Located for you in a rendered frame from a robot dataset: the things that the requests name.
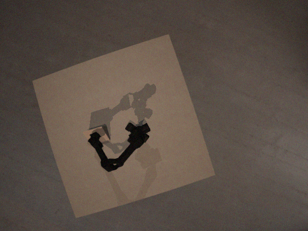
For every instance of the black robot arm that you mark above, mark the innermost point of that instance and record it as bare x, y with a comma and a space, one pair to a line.
136, 140

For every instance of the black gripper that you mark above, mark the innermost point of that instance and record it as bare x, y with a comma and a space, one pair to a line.
130, 127

